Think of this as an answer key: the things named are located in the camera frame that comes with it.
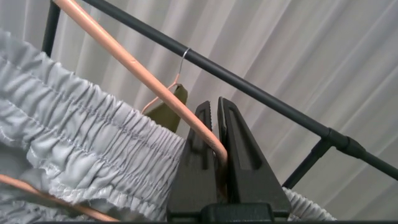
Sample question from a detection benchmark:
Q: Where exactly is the black clothes rack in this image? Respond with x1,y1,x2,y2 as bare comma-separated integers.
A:
41,0,398,190

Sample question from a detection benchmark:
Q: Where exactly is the pink clothes hanger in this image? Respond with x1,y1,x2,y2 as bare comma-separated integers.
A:
0,0,229,222
141,47,192,114

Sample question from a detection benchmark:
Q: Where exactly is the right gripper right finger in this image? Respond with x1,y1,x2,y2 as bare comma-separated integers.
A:
216,96,292,219

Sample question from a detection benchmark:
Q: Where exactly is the white curtain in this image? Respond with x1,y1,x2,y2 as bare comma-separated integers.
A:
0,0,398,222

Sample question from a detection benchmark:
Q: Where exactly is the green sleeveless shirt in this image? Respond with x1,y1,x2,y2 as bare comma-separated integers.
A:
143,83,189,134

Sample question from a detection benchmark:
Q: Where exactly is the pale grey garment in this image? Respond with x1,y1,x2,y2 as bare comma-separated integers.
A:
0,29,336,222

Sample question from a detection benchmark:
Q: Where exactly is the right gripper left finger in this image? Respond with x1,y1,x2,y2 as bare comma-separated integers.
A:
166,101,226,222

